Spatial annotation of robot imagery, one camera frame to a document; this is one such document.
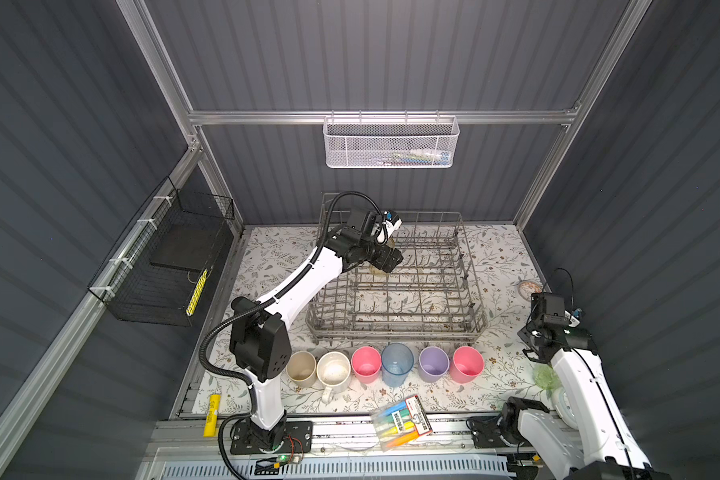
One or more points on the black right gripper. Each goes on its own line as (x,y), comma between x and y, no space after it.
(526,329)

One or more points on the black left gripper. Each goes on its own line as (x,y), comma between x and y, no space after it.
(387,258)

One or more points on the yellow glass tumbler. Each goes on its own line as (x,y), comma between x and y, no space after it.
(377,269)

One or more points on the blue plastic tumbler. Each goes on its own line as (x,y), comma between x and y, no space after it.
(397,362)

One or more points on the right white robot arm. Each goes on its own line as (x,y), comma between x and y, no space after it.
(608,450)

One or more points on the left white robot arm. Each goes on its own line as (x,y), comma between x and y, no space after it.
(260,340)

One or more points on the pink cup right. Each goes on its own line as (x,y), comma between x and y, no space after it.
(467,364)

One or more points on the pink cup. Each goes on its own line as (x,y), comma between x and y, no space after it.
(366,364)
(467,364)

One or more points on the pink cup left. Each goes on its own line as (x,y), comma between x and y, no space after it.
(366,364)

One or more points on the purple cup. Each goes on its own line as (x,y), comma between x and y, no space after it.
(434,363)

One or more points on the white mug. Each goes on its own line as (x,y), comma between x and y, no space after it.
(334,372)

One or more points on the beige cup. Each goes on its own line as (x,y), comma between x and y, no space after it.
(301,369)

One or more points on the highlighter marker pack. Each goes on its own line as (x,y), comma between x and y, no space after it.
(401,423)

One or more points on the yellow highlighter in basket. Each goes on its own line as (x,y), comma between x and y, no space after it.
(195,297)

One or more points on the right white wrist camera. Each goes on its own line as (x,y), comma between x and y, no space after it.
(574,317)

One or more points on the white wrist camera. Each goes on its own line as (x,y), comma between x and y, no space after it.
(574,317)
(391,222)

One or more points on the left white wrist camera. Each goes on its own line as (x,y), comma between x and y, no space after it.
(391,222)

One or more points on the grey wire dish rack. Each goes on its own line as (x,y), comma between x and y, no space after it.
(432,295)

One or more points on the white mesh wall basket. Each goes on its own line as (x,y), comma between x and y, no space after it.
(396,142)

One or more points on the black wire wall basket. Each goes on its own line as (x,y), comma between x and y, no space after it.
(180,234)

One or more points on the yellow marker on rail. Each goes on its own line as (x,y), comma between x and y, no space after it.
(211,421)

